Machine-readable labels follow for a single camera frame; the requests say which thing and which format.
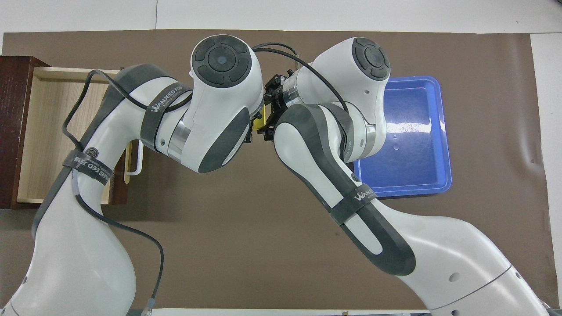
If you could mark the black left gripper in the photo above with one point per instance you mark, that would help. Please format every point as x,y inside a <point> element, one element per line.
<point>250,138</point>

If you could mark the blue plastic tray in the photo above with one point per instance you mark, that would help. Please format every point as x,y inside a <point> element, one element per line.
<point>417,145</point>

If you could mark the yellow cube block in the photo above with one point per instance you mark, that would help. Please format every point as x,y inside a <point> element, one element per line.
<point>260,124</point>

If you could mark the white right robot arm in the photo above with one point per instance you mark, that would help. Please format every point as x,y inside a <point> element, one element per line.
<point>439,254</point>

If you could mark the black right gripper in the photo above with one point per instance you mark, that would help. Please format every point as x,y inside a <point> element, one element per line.
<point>281,90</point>

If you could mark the dark brown wooden cabinet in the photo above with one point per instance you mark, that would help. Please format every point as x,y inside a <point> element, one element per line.
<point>11,131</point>

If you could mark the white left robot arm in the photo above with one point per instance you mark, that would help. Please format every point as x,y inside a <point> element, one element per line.
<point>88,263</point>

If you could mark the wooden drawer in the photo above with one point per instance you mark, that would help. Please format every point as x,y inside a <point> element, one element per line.
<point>48,131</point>

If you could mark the brown paper table mat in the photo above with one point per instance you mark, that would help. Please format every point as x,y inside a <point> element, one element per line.
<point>219,263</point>

